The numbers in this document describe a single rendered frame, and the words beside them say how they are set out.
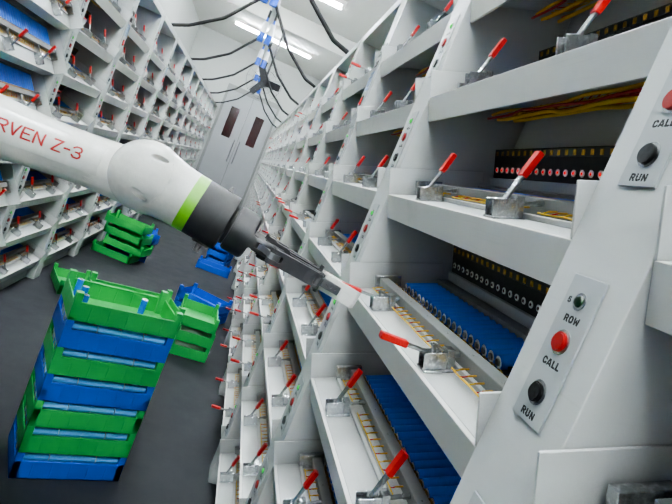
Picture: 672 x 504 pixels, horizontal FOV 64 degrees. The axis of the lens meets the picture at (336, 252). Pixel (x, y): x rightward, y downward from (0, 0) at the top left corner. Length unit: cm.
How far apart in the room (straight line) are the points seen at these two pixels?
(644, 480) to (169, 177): 66
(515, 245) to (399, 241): 52
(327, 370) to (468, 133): 54
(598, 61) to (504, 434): 37
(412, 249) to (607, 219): 65
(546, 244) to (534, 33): 71
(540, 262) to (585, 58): 22
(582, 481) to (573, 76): 40
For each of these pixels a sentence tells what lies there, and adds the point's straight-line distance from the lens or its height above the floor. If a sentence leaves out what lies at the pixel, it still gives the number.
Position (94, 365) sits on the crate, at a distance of 168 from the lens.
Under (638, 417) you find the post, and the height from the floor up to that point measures 99.
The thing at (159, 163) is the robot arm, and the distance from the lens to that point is 82.
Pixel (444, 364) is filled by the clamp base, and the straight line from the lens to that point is 67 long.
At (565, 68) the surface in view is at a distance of 67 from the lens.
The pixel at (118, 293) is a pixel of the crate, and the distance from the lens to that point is 182.
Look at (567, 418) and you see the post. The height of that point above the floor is 97.
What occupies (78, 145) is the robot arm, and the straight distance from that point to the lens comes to 98.
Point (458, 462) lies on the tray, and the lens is 56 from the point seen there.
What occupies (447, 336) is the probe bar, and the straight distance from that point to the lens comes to 73.
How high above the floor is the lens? 105
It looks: 5 degrees down
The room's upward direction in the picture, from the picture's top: 23 degrees clockwise
